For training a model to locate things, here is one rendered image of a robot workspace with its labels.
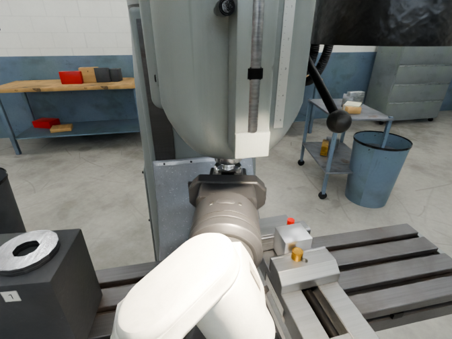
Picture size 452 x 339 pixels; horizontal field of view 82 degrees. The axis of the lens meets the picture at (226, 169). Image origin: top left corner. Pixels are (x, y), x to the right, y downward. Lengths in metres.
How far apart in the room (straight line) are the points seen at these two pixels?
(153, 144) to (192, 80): 0.53
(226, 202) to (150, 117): 0.51
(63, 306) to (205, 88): 0.40
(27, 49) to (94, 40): 0.94
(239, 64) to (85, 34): 4.50
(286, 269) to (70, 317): 0.38
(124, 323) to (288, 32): 0.31
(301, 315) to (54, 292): 0.40
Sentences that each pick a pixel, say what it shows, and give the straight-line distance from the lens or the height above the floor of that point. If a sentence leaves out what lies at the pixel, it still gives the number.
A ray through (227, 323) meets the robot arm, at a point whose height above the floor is 1.25.
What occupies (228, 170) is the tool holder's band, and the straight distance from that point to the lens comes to 0.42.
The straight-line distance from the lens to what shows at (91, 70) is 4.25.
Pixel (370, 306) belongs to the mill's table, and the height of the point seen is 0.96.
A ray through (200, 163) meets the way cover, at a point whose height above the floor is 1.10.
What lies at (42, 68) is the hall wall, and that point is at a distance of 4.95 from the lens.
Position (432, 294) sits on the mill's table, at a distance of 0.77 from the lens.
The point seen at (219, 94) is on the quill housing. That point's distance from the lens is 0.31.
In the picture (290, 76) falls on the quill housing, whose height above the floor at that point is 1.42.
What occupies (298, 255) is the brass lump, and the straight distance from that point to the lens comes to 0.54.
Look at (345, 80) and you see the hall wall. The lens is 5.66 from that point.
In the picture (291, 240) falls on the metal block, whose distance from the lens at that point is 0.56.
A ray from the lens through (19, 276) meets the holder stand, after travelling 0.51.
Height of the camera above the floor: 1.46
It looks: 27 degrees down
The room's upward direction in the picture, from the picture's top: straight up
